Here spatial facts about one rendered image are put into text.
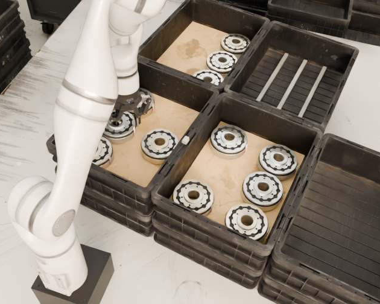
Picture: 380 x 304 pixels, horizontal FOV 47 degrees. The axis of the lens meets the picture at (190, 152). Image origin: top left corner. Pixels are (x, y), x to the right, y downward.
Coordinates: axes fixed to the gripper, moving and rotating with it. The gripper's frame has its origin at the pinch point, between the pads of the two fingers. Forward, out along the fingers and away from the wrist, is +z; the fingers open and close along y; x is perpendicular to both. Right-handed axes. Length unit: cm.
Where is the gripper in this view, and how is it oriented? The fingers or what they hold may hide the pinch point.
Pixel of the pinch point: (128, 122)
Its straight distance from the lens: 124.2
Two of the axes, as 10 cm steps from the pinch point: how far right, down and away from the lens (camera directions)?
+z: -0.5, 6.3, 7.8
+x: -3.3, -7.4, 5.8
